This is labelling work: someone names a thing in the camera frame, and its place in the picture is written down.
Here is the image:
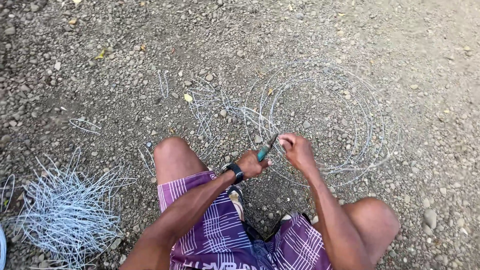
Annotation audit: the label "person's right hand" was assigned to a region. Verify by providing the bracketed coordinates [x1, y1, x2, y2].
[277, 132, 319, 175]

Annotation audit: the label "person's left hand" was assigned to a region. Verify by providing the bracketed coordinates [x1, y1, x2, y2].
[237, 149, 273, 180]

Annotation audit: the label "teal handled pliers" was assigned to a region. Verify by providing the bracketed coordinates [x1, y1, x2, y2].
[257, 133, 280, 163]

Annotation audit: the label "large steel wire coil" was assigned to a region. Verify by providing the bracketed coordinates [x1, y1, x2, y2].
[243, 59, 401, 188]

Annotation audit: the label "black wrist watch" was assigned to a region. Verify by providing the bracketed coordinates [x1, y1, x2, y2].
[220, 162, 245, 185]

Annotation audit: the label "person's left leg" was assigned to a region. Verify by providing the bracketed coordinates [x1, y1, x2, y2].
[153, 136, 209, 185]

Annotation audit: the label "person's leg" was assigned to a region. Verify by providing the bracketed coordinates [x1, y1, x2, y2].
[339, 197, 401, 268]
[153, 136, 209, 185]

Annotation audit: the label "purple checked shorts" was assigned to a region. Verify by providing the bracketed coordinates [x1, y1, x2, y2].
[157, 170, 333, 270]

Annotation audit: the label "person's right leg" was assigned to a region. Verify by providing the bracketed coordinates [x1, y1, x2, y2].
[339, 197, 401, 268]

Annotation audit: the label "black strap sandal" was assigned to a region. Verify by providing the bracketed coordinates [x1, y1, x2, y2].
[265, 211, 313, 241]
[226, 185, 265, 242]

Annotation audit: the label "bent wire piece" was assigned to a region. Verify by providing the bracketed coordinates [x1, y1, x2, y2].
[0, 174, 16, 215]
[157, 70, 169, 100]
[199, 135, 221, 159]
[69, 118, 103, 136]
[137, 146, 157, 178]

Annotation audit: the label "scattered cut wire loops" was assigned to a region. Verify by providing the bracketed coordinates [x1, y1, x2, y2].
[185, 76, 249, 139]

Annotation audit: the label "pile of bent wire pieces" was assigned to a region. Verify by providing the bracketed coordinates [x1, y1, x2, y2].
[7, 147, 138, 270]

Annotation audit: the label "bluish wire bundle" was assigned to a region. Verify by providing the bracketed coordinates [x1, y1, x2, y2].
[0, 224, 7, 270]

